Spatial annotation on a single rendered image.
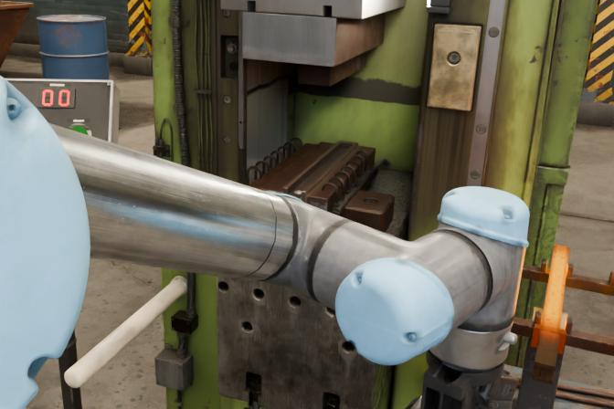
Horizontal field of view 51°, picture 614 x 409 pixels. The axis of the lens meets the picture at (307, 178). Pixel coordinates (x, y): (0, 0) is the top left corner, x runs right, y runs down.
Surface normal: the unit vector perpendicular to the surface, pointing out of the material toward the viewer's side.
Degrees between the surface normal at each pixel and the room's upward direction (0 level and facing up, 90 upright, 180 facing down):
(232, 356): 90
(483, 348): 90
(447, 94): 90
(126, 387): 0
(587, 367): 0
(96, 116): 60
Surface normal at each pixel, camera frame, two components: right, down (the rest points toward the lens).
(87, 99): 0.10, -0.18
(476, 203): 0.04, -0.94
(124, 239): 0.53, 0.62
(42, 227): 0.74, 0.12
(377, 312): -0.68, 0.22
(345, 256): -0.47, -0.50
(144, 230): 0.66, 0.41
